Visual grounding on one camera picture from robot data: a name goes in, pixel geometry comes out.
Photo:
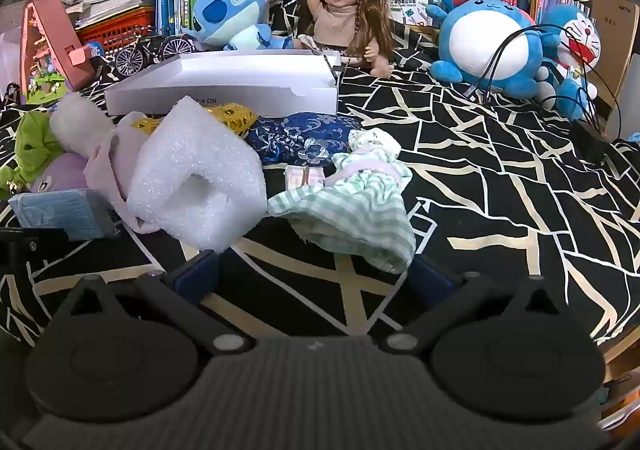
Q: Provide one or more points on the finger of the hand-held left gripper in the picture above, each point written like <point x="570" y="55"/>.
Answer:
<point x="20" y="250"/>

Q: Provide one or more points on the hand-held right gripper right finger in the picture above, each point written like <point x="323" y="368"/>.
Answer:
<point x="430" y="280"/>

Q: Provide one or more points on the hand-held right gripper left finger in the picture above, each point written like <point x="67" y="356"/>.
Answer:
<point x="195" y="275"/>

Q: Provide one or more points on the blue tissue pack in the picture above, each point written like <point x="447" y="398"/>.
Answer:
<point x="55" y="212"/>

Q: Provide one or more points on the purple plush toy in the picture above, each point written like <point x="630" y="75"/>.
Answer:
<point x="60" y="175"/>

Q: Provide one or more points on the green checked doll dress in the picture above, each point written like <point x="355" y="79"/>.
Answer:
<point x="360" y="200"/>

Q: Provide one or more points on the white foam sheet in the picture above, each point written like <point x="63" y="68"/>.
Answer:
<point x="190" y="155"/>

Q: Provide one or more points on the pale pink cloth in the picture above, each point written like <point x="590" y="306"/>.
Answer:
<point x="107" y="165"/>

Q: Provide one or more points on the white fluffy plush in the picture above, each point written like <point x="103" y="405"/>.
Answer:
<point x="75" y="120"/>

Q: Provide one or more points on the gold sequin pouch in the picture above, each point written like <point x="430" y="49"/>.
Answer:
<point x="235" y="117"/>

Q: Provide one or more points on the blue brocade pouch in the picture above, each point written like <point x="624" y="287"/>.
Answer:
<point x="300" y="135"/>

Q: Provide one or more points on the white cardboard box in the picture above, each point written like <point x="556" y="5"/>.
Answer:
<point x="225" y="85"/>

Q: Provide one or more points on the black patterned blanket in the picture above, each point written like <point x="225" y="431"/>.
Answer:
<point x="500" y="190"/>

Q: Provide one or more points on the small pink pack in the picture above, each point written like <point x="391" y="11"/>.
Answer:
<point x="305" y="177"/>

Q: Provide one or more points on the pink toy house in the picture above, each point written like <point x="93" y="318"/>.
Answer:
<point x="45" y="45"/>

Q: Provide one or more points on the black power adapter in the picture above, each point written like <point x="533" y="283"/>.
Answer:
<point x="590" y="142"/>

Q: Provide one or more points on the miniature black bicycle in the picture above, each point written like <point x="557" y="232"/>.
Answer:
<point x="150" y="47"/>

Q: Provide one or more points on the red basket under books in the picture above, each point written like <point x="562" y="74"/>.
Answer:
<point x="120" y="32"/>

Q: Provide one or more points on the round blue mouse plush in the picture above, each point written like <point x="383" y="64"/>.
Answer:
<point x="480" y="45"/>

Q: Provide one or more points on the long-haired baby doll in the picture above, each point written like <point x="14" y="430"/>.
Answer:
<point x="340" y="25"/>

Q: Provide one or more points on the blue alien plush toy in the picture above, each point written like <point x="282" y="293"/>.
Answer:
<point x="225" y="5"/>

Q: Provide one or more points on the blue cat robot plush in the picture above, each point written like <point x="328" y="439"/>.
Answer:
<point x="575" y="40"/>

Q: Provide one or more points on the white printed carton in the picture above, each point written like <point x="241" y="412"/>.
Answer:
<point x="407" y="0"/>

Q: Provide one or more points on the brown cardboard sheet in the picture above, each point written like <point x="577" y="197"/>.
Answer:
<point x="612" y="15"/>

